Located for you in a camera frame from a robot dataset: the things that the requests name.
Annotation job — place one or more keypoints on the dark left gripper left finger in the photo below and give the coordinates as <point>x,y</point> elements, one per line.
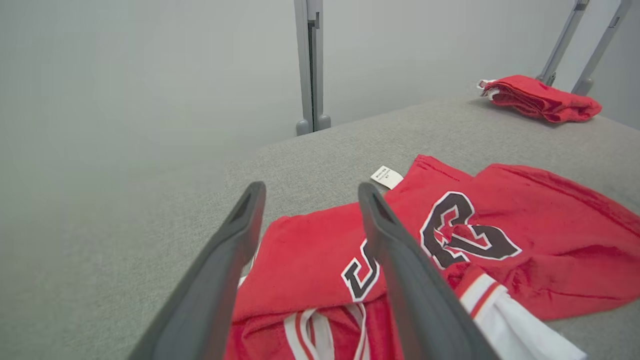
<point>210,290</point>

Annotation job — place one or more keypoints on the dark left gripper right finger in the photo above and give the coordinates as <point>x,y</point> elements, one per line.
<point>415,290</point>

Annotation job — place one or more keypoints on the red jersey white sleeves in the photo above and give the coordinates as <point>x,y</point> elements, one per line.
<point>310,250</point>

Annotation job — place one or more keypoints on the red shorts white stripe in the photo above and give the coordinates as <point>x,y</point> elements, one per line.
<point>545,100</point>

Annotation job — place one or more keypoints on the grey partition post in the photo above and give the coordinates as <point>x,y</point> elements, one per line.
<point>305,60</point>

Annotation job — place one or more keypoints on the grey angled frame legs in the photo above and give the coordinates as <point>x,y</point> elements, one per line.
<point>563,40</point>

